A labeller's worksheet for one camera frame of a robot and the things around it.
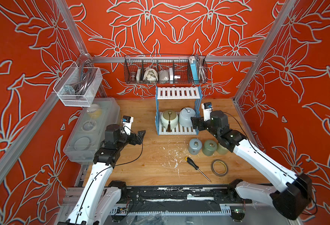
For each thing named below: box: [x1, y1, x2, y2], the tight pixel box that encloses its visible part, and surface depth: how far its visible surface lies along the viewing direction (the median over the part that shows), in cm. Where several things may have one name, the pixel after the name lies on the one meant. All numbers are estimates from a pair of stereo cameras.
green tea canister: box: [202, 139, 218, 157], surface depth 85 cm
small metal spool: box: [130, 71, 137, 82], surface depth 94 cm
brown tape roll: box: [210, 158, 229, 178], surface depth 83 cm
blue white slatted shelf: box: [155, 85, 203, 136], surface depth 92 cm
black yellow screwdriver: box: [184, 156, 212, 183], surface depth 85 cm
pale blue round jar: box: [178, 107, 196, 128], surface depth 96 cm
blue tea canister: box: [188, 138, 203, 156], surface depth 85 cm
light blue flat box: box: [189, 60, 199, 81], surface depth 87 cm
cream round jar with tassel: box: [160, 109, 179, 133], surface depth 95 cm
